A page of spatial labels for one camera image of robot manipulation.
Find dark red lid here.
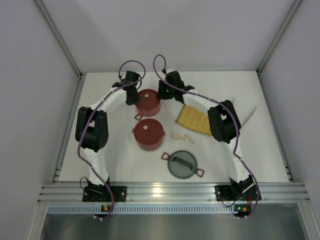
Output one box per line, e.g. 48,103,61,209
136,89,160,111
132,118,165,145

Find pink steel pot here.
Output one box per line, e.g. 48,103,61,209
132,118,166,151
134,89,161,121

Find metal tongs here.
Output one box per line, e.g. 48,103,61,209
231,95,258,128

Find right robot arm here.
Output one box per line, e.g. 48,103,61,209
154,68,261,201

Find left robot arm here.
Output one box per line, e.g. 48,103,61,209
75,70,143,204

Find bamboo tray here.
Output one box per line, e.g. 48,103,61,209
175,105,211,136

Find beige spoon head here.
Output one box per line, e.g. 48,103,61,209
170,132,186,141

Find right camera mount white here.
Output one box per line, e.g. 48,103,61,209
166,68,175,75

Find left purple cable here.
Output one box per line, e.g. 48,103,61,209
76,59,147,221

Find purple cable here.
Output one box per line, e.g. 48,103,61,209
152,54,262,221
76,59,147,221

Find beige spoon handle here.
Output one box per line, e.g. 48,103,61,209
184,134,196,145

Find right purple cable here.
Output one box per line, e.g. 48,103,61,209
152,54,262,221

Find grey lid with handle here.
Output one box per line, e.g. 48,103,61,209
161,150,205,180

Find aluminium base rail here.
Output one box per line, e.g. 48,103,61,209
37,182,310,215

